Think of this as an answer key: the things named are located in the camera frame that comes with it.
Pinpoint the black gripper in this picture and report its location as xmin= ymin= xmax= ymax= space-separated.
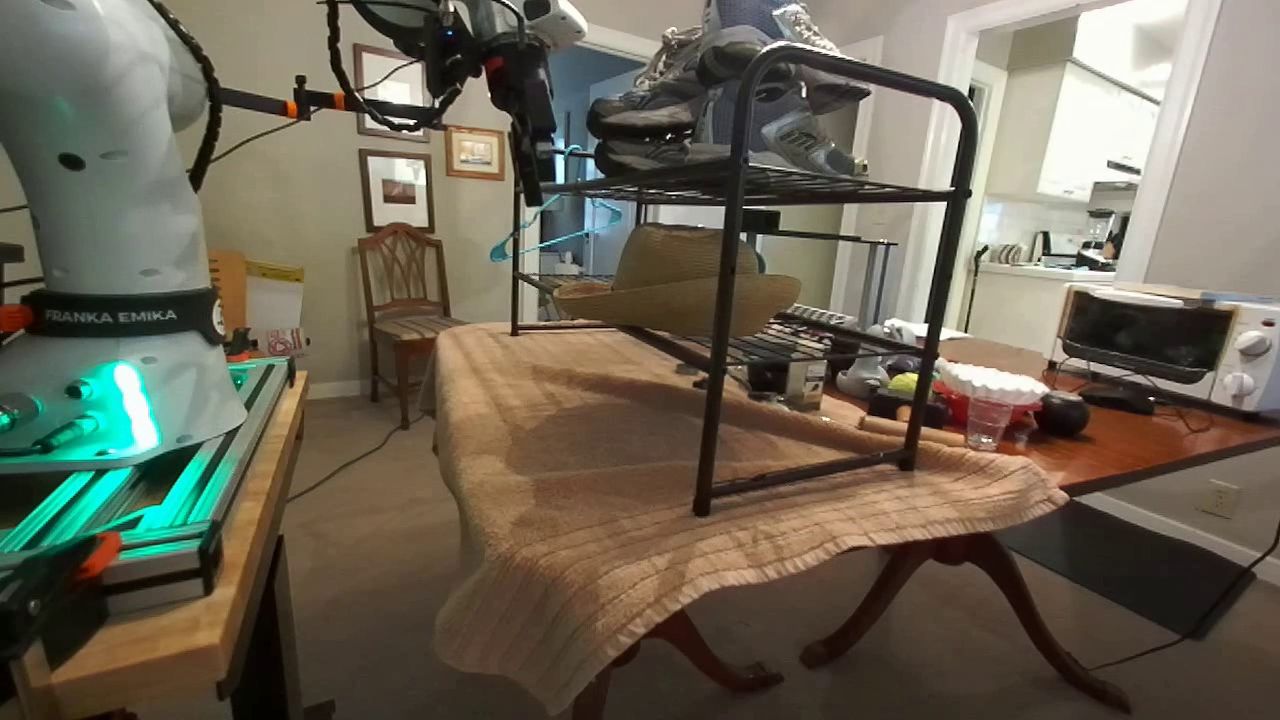
xmin=480 ymin=35 xmax=559 ymax=211

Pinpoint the blue grey running sneaker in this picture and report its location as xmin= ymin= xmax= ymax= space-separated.
xmin=742 ymin=102 xmax=873 ymax=186
xmin=694 ymin=0 xmax=877 ymax=117

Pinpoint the small gold framed picture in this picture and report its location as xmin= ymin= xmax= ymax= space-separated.
xmin=445 ymin=121 xmax=507 ymax=186

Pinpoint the blue plastic clothes hanger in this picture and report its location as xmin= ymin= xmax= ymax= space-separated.
xmin=484 ymin=198 xmax=636 ymax=268

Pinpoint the brown wooden chair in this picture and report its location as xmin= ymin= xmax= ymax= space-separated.
xmin=350 ymin=225 xmax=462 ymax=434

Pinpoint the black metal shoe rack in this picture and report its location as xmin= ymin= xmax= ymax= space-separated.
xmin=505 ymin=41 xmax=978 ymax=520

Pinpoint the yellow white paper bag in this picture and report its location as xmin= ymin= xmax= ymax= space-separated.
xmin=206 ymin=251 xmax=311 ymax=359

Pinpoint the tan woven table cloth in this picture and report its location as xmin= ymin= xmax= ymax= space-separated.
xmin=429 ymin=318 xmax=1070 ymax=720

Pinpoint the small black jar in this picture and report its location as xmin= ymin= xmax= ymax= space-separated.
xmin=742 ymin=347 xmax=793 ymax=405

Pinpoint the clear glass jar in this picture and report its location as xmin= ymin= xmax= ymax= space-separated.
xmin=785 ymin=338 xmax=830 ymax=415

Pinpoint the computer keyboard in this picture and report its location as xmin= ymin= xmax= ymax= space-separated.
xmin=776 ymin=299 xmax=931 ymax=359

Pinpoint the white kitchen cabinet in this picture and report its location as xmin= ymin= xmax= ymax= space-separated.
xmin=966 ymin=57 xmax=1162 ymax=356

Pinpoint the wooden robot mounting stand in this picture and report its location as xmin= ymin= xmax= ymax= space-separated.
xmin=0 ymin=372 xmax=311 ymax=720

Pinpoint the coffee maker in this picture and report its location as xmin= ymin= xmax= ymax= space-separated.
xmin=1081 ymin=175 xmax=1139 ymax=271

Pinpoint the black round object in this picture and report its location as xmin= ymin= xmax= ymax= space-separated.
xmin=1036 ymin=394 xmax=1096 ymax=444

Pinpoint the orange black clamp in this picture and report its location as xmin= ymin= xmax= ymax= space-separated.
xmin=0 ymin=530 xmax=129 ymax=697

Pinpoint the white toaster oven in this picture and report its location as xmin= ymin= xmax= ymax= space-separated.
xmin=1043 ymin=280 xmax=1280 ymax=420

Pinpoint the dark wooden dining table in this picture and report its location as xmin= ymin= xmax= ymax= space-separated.
xmin=571 ymin=334 xmax=1280 ymax=716

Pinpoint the black floor mat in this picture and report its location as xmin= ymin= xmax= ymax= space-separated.
xmin=996 ymin=495 xmax=1260 ymax=644

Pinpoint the dark framed wall picture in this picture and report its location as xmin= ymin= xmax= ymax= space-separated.
xmin=355 ymin=146 xmax=439 ymax=242

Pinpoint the large framed wall picture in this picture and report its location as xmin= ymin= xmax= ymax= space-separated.
xmin=346 ymin=41 xmax=439 ymax=146

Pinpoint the black camera boom stand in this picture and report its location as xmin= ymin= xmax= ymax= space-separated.
xmin=210 ymin=73 xmax=450 ymax=138

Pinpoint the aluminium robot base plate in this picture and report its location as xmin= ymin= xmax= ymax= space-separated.
xmin=0 ymin=356 xmax=294 ymax=596

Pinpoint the white wall outlet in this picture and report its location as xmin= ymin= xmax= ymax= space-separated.
xmin=1194 ymin=478 xmax=1245 ymax=520

